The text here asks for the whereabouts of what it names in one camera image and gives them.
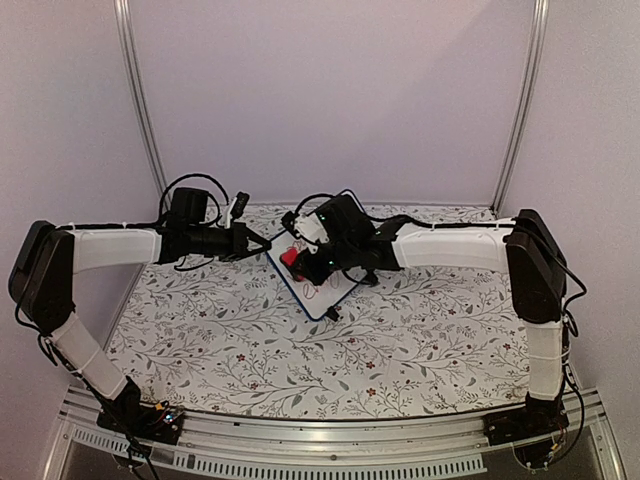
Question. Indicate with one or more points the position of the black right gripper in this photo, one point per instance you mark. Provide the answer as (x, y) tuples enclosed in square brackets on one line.
[(314, 274)]

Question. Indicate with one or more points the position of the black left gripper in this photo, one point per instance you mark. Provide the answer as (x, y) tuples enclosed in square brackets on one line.
[(239, 243)]

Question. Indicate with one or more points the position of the red whiteboard eraser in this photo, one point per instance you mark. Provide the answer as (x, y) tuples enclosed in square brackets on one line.
[(288, 258)]

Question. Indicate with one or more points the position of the small whiteboard blue frame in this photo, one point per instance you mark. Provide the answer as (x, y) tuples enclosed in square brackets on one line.
[(313, 300)]

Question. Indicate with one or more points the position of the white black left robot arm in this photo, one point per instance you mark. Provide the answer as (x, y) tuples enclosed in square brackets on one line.
[(41, 283)]

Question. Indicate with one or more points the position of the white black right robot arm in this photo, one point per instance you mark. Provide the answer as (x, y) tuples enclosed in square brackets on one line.
[(460, 314)]

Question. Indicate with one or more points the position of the wire whiteboard stand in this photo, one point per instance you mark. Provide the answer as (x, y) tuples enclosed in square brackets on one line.
[(332, 314)]

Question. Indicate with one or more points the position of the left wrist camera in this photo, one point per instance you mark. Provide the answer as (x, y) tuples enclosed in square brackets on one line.
[(234, 210)]

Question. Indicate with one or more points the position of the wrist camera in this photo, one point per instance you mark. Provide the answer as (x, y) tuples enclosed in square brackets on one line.
[(234, 210), (340, 217)]

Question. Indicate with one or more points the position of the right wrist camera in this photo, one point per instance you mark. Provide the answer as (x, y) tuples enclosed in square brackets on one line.
[(340, 217)]

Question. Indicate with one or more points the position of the left rear aluminium post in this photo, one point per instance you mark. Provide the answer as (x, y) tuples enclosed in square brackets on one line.
[(135, 81)]

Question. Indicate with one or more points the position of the aluminium post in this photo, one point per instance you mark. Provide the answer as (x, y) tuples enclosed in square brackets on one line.
[(530, 73), (135, 81)]

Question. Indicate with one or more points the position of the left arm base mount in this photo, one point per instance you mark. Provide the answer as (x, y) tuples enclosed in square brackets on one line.
[(128, 414)]

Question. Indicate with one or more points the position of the front aluminium rail frame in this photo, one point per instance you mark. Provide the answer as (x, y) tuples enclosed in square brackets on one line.
[(217, 446)]

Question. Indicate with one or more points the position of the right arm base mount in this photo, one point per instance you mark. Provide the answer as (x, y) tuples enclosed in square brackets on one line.
[(536, 417)]

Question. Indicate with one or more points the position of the right rear aluminium post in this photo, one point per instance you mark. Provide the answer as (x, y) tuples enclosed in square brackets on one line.
[(530, 73)]

